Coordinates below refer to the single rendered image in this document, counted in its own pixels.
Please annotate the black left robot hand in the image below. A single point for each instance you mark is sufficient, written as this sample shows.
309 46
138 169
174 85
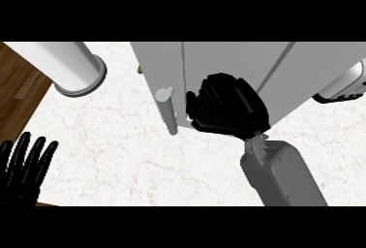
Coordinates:
23 171

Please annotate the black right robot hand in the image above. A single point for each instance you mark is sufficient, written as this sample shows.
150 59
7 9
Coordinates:
230 106

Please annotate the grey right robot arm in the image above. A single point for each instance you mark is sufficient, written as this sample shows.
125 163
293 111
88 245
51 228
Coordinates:
283 174

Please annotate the grey cabinet door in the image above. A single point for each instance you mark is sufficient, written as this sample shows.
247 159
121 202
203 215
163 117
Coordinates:
239 71

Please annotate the small green object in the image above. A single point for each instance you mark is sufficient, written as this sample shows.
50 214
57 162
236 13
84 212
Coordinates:
140 69

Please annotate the white and black appliance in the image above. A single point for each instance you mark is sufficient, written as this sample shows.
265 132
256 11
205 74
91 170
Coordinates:
345 85

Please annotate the white cylindrical appliance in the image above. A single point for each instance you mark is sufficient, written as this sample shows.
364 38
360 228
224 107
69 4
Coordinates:
67 66

